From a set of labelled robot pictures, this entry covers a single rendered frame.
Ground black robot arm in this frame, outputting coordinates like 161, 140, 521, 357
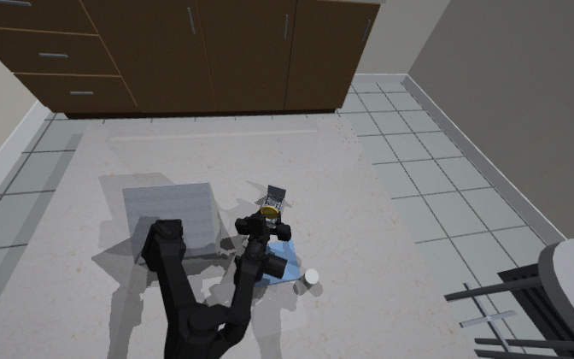
141, 214, 288, 359

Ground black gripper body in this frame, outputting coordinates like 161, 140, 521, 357
235, 218, 291, 252

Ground light blue square mat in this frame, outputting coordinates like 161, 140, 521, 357
255, 240, 300, 287

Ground yellow plate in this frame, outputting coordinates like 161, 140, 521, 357
261, 206, 278, 220

